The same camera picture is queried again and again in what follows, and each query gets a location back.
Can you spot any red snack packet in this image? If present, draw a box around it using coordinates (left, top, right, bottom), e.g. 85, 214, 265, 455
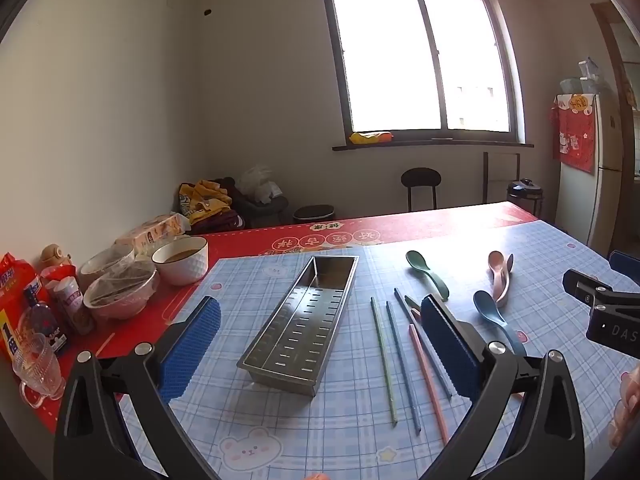
0, 252, 41, 361

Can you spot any blue checked table mat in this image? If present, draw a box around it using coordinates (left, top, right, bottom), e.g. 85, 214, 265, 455
120, 220, 640, 480

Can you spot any tissue pack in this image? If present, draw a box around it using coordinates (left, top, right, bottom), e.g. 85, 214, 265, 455
116, 212, 192, 256

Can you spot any red printed cloth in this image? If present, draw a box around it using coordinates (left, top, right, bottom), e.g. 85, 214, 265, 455
550, 94, 598, 175

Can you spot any yellow toy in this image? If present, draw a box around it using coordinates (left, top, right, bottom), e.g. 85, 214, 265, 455
349, 131, 394, 146

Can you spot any wooden door frame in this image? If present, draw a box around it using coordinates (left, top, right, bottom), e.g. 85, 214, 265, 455
590, 2, 640, 111

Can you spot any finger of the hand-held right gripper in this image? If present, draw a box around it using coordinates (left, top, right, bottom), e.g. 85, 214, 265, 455
562, 269, 640, 311

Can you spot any black stool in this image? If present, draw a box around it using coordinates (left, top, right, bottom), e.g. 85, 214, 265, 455
400, 167, 442, 212

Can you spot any green spoon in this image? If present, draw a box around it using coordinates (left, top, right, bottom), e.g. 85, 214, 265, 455
405, 250, 451, 302

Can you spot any person's right hand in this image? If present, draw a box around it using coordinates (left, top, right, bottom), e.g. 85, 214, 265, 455
609, 365, 640, 450

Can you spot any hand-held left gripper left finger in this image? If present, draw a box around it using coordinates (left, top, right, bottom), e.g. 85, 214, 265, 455
52, 296, 222, 480

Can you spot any clear plastic bag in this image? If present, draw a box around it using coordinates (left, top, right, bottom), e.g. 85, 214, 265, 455
235, 164, 282, 205

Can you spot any dark-framed window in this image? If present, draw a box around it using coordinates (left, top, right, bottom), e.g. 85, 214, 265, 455
318, 0, 535, 152

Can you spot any dark armchair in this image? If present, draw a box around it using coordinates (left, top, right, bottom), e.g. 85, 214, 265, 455
232, 192, 290, 228

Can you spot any red printed table mat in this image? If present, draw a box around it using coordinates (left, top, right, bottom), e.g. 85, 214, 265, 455
37, 201, 541, 433

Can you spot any dark wooden rack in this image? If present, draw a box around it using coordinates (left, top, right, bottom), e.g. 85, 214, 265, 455
482, 151, 522, 206

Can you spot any pile of clothes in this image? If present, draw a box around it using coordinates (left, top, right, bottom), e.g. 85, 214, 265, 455
178, 178, 246, 235

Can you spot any blue spoon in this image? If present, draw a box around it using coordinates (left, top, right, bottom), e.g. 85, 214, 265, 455
473, 290, 528, 358

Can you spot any clear glass cup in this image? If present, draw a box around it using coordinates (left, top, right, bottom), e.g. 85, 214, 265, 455
12, 334, 67, 408

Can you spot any perforated steel utensil tray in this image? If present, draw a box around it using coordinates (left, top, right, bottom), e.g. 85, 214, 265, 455
236, 255, 360, 397

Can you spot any blue chopstick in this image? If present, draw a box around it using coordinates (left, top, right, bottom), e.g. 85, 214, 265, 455
385, 301, 422, 435
393, 287, 454, 400

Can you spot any black pressure cooker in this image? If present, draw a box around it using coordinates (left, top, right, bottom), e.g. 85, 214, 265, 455
506, 178, 545, 218

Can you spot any pink spoon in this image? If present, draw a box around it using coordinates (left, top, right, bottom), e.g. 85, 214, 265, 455
487, 250, 508, 307

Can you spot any beige round bottle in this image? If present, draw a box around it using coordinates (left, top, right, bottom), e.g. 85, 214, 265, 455
40, 244, 76, 273

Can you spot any beige spoon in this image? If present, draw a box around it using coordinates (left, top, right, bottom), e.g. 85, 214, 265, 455
495, 253, 515, 307

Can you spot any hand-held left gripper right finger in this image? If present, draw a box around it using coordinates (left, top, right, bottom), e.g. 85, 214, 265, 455
417, 294, 587, 480

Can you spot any blue chair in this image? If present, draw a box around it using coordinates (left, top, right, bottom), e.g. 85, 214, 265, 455
609, 251, 640, 281

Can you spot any blue glass bottle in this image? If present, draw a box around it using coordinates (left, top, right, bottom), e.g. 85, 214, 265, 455
20, 287, 68, 356

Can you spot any white ribbed bowl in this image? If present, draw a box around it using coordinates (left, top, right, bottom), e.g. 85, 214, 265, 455
151, 236, 209, 287

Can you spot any film-covered bowl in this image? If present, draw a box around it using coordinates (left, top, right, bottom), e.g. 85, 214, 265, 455
79, 245, 136, 291
83, 267, 160, 320

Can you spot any white fridge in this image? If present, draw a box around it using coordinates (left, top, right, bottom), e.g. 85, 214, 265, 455
554, 92, 626, 256

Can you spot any white paper cup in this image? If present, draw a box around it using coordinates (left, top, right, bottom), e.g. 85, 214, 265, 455
52, 277, 96, 336

